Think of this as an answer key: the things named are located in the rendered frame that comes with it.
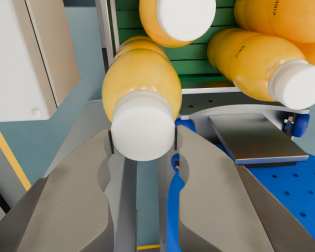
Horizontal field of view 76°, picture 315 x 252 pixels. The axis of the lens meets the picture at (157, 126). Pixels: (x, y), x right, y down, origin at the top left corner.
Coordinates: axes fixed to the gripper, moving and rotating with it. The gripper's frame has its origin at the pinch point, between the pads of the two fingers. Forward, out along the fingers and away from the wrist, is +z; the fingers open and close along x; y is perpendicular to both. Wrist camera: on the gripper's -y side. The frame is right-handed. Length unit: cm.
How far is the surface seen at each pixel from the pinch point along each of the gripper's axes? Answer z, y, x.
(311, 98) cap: 5.0, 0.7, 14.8
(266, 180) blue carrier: 9.0, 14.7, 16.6
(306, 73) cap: 4.9, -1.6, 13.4
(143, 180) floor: 115, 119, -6
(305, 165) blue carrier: 11.4, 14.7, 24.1
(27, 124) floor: 115, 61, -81
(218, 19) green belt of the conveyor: 24.2, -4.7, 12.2
